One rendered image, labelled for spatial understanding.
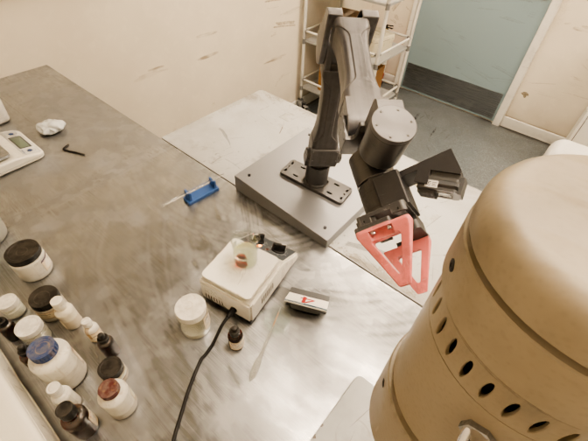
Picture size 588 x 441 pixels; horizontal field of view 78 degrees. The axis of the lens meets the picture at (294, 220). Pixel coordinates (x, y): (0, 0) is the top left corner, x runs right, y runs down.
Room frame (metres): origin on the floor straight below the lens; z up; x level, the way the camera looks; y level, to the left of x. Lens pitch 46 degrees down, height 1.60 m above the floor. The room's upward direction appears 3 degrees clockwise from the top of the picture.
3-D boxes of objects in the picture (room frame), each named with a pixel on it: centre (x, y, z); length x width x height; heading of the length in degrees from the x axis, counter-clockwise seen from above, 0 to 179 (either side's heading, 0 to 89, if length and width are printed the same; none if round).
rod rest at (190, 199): (0.75, 0.26, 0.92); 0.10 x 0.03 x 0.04; 137
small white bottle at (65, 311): (0.35, 0.44, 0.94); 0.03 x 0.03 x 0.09
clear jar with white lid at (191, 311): (0.35, 0.19, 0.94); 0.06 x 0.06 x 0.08
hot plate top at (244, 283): (0.45, 0.10, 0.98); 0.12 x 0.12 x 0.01; 63
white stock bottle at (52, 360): (0.24, 0.40, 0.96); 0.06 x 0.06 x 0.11
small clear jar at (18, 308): (0.36, 0.56, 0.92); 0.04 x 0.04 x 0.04
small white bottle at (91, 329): (0.32, 0.38, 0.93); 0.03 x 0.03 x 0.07
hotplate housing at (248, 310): (0.47, 0.09, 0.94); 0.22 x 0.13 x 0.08; 153
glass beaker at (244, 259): (0.46, 0.09, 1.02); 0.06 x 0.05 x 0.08; 98
